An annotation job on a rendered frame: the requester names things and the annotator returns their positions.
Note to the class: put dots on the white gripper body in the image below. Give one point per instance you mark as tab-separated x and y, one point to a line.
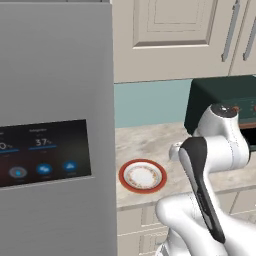
174	151

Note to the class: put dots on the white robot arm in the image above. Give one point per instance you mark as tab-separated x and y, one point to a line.
216	150

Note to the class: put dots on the dark green toaster oven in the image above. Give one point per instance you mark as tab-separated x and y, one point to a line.
213	90

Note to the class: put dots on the brown oven knob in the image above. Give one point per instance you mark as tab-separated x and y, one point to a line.
236	108

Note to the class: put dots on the red rimmed white plate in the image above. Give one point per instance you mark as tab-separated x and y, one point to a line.
142	176

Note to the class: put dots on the beige drawer front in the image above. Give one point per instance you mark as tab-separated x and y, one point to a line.
243	201
133	220

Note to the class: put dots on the beige base cupboard door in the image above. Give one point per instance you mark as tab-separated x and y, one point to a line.
136	245

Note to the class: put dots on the grey fridge with touch screen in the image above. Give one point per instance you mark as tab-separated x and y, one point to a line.
50	83

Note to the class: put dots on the beige narrow wall cupboard door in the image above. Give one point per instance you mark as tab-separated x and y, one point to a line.
245	68

